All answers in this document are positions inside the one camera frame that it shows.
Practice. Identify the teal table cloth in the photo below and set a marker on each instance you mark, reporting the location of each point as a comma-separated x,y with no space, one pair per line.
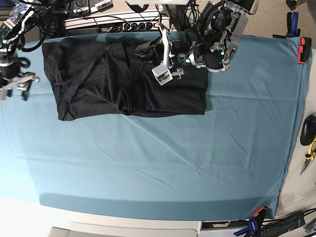
223,165

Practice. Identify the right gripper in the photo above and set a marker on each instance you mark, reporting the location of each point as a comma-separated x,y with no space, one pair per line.
10,78

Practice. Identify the blue spring clamp top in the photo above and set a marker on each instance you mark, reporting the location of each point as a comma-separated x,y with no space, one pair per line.
292,25

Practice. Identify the orange clamp bottom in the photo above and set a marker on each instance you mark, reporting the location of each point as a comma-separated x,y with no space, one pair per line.
260,214

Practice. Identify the yellow handled pliers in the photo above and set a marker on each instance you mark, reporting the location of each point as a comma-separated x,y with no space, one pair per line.
310,155

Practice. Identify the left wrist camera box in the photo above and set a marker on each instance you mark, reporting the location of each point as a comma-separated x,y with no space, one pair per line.
162,74

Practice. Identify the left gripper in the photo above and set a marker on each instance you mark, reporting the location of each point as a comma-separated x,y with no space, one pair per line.
168,51

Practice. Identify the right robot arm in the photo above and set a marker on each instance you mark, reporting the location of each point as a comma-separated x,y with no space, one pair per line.
23,17

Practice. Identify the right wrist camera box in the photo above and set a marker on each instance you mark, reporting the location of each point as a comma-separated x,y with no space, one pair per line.
3,94

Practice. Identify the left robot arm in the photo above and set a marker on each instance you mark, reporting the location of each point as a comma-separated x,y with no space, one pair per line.
211,37

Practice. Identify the black T-shirt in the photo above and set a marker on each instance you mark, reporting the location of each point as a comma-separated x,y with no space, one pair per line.
90,78

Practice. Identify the orange black clamp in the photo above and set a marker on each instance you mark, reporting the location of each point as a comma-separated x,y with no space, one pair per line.
304,49

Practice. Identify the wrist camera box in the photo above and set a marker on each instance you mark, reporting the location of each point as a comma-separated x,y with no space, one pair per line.
162,74
3,94

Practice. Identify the white power strip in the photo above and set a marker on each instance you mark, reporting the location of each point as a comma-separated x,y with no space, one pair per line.
132,27

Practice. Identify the blue clamp bottom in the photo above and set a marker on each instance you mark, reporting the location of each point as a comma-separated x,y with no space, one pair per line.
252,228

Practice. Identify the black computer mouse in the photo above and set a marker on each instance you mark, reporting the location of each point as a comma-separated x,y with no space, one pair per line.
308,131

